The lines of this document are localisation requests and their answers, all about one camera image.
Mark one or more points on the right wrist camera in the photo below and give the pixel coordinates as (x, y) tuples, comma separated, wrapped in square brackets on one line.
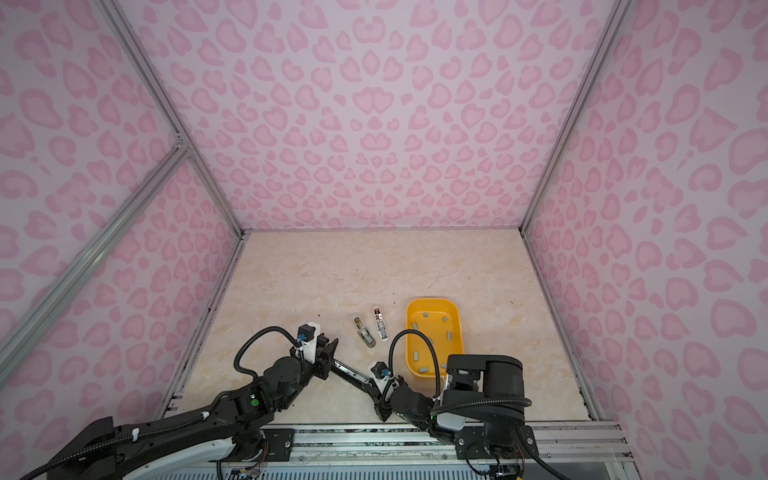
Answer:
[(385, 381)]

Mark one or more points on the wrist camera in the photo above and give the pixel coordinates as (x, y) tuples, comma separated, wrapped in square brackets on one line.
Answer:
[(307, 337), (385, 381)]

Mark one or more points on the black long stapler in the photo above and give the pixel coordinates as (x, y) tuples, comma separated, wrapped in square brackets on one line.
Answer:
[(357, 379)]

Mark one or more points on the yellow plastic tray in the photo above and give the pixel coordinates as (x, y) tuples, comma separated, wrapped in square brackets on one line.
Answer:
[(445, 316)]

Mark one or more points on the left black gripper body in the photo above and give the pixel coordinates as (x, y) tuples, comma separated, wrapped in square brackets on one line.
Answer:
[(321, 368)]

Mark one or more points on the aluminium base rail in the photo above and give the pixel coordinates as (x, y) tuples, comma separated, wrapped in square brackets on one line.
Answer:
[(577, 450)]

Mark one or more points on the grey mini stapler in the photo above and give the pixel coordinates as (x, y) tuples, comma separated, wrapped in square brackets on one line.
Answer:
[(364, 333)]

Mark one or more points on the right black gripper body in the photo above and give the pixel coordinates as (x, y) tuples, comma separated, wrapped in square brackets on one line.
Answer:
[(392, 404)]

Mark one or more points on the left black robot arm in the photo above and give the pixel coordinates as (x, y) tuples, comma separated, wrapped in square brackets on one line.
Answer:
[(229, 429)]

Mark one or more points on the aluminium frame left diagonal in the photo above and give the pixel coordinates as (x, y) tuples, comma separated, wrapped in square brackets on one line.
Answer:
[(39, 319)]

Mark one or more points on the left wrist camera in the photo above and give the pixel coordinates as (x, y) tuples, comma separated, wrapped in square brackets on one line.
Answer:
[(307, 337)]

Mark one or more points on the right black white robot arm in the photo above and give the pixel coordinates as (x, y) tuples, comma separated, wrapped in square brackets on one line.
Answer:
[(480, 410)]

